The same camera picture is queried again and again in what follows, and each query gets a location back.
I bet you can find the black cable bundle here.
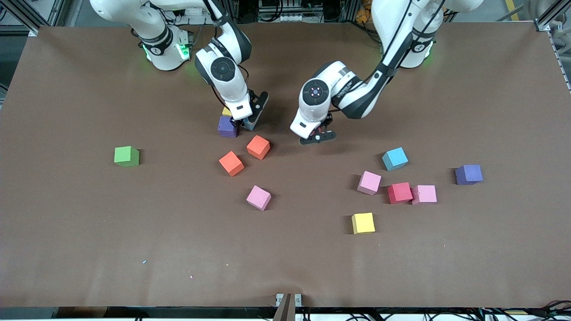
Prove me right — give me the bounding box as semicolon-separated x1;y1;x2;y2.
343;303;571;321

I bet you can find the pink foam cube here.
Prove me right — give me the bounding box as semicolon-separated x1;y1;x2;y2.
411;185;438;206
357;170;382;196
246;185;272;211

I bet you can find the light blue foam cube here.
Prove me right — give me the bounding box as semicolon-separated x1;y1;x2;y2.
381;147;409;172

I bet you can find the purple foam cube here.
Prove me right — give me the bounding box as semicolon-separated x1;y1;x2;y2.
455;164;484;185
218;115;238;138

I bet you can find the aluminium table edge rail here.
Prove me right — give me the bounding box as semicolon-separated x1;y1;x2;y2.
548;30;571;92

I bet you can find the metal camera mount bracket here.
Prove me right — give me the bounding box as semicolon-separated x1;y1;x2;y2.
275;293;303;321

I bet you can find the green foam cube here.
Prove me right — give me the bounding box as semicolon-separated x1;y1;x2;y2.
114;146;140;168

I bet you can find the orange foam cube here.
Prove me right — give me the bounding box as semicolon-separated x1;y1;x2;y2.
219;151;245;177
246;135;271;161

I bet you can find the aluminium frame post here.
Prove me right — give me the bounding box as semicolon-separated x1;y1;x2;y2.
533;0;571;32
0;0;61;36

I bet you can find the orange bundle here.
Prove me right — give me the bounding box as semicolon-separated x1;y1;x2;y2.
356;7;381;24

